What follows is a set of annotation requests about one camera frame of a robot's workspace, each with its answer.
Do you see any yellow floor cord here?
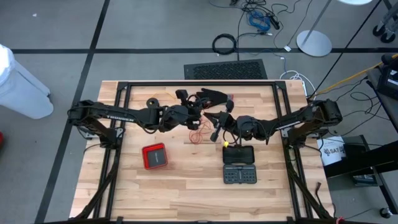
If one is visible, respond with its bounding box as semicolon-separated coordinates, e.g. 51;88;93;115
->
307;52;398;98

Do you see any red collapsible container black rim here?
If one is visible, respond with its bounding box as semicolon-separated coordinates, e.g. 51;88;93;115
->
141;142;169;170

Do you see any blue coiled floor cable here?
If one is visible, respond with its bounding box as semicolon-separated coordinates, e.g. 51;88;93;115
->
247;10;272;32

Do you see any black caster wheel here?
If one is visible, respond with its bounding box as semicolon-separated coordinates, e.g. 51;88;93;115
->
379;206;393;219

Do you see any black screwdriver bit case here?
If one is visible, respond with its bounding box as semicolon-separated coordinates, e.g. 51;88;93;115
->
221;144;258;185

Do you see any white round disc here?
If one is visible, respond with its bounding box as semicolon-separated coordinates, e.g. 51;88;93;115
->
336;0;374;6

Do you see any black side desk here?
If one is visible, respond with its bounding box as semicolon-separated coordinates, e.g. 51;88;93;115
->
322;133;398;187

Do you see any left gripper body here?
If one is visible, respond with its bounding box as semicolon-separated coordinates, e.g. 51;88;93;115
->
160;89;203;131

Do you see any black floor power strip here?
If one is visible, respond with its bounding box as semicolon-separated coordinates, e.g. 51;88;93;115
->
266;12;282;31

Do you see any black work glove red cuff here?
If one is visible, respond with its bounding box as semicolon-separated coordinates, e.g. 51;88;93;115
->
195;88;234;107

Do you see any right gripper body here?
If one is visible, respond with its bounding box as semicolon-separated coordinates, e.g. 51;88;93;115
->
209;100;241;144

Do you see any white printed paper label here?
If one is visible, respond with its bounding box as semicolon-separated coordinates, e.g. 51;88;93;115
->
316;135;347;167

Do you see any grey wheeled cart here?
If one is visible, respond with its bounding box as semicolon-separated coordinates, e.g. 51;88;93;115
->
372;0;398;44

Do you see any black desk equipment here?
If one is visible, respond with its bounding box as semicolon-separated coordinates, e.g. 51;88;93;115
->
366;52;398;101

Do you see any yellow wire on black spool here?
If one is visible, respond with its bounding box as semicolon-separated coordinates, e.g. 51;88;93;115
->
146;90;177;109

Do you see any white trash bin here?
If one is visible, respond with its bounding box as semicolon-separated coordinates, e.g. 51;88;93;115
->
0;43;54;121

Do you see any red wire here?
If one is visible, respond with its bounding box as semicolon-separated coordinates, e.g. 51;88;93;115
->
188;111;216;146

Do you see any white floor cable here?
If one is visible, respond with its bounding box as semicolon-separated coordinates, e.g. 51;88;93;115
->
279;70;317;98

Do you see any black aluminium table frame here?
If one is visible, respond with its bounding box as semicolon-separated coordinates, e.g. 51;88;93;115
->
70;80;336;224

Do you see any black coiled floor cable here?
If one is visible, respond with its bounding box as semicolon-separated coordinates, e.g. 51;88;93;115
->
211;33;238;56

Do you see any black mesh-top computer case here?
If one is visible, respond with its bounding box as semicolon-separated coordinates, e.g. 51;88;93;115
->
183;58;269;81

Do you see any round metal floor stand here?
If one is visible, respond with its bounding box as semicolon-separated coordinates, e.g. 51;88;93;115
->
295;0;333;58

